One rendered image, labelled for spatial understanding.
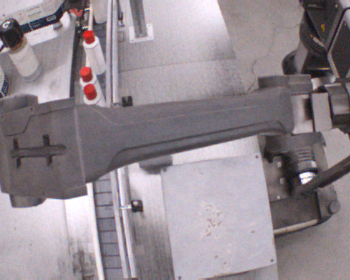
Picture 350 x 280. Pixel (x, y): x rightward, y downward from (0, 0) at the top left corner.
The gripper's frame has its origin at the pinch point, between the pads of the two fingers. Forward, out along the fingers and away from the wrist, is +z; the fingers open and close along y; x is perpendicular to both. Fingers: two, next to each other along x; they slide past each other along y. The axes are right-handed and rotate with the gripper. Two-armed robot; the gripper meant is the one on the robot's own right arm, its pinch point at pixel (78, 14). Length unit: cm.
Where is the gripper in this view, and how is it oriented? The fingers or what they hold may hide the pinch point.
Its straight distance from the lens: 129.8
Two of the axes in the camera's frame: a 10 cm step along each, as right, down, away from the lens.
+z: 0.3, 4.0, 9.2
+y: 1.2, 9.1, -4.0
